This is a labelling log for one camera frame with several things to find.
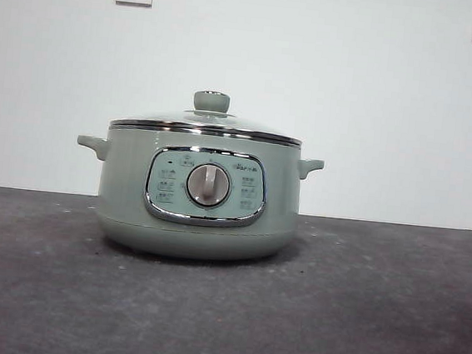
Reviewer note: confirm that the glass pot lid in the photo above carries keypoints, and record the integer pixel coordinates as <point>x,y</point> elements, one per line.
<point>212,101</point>

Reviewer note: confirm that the pale green electric pot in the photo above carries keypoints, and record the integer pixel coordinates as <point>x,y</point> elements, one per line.
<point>126,183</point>

